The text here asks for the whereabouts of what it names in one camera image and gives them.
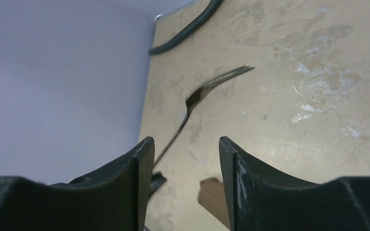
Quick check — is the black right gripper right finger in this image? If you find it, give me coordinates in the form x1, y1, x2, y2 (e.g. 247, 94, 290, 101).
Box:
219, 137, 370, 231

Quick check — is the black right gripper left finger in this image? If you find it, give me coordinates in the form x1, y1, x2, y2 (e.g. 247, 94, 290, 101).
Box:
0, 137, 155, 231

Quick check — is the brown fabric napkin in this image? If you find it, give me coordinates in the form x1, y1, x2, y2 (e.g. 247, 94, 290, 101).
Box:
197, 177, 230, 230

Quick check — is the black foam tube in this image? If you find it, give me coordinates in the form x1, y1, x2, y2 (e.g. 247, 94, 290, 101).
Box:
148, 0, 224, 55

